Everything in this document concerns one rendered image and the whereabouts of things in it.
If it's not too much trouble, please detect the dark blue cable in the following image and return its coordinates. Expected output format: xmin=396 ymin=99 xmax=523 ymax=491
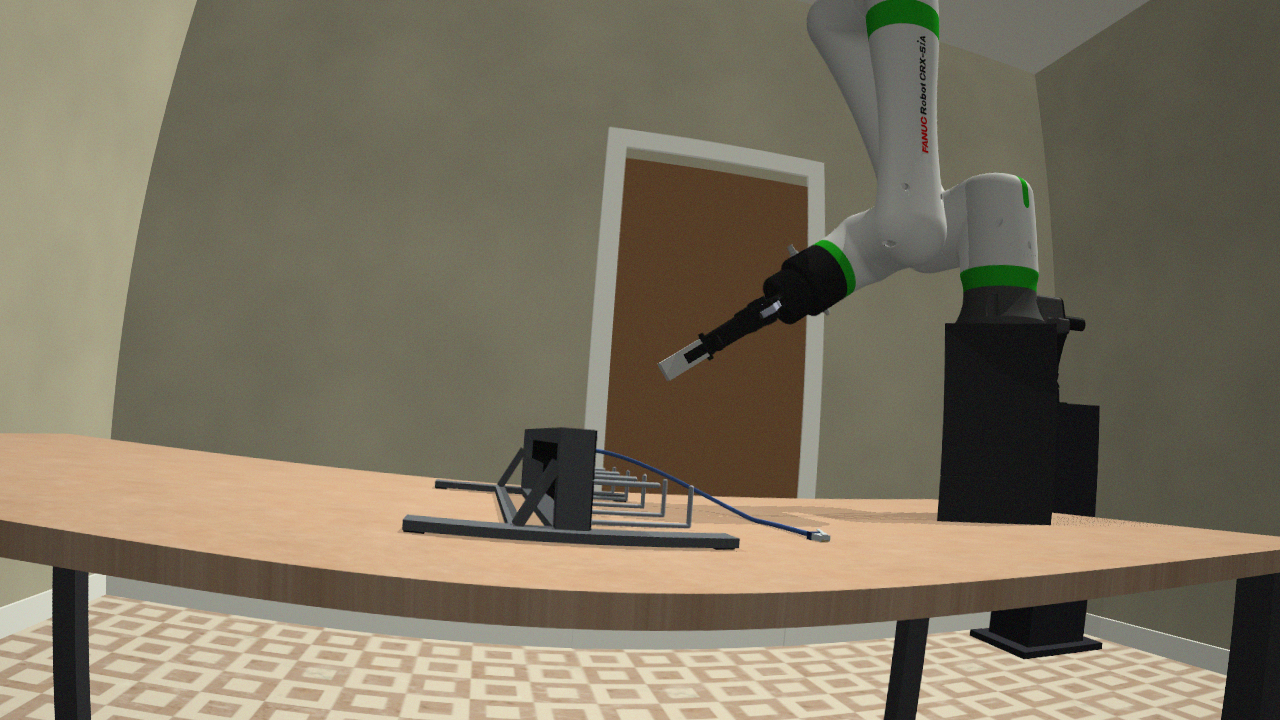
xmin=596 ymin=448 xmax=806 ymax=536

